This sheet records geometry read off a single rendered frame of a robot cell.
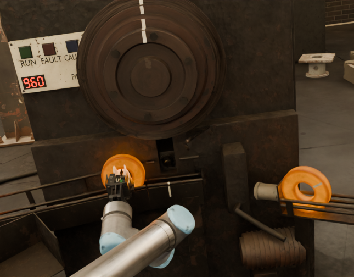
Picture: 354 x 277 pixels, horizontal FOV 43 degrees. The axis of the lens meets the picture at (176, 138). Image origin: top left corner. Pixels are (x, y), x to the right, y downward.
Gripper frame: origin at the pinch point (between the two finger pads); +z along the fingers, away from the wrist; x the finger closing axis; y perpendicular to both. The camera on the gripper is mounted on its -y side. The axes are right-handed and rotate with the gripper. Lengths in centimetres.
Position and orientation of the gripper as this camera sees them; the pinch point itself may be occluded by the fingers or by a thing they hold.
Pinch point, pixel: (122, 170)
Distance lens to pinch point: 160.4
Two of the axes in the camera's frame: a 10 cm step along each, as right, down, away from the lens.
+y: -1.1, -7.7, -6.3
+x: -9.9, 1.2, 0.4
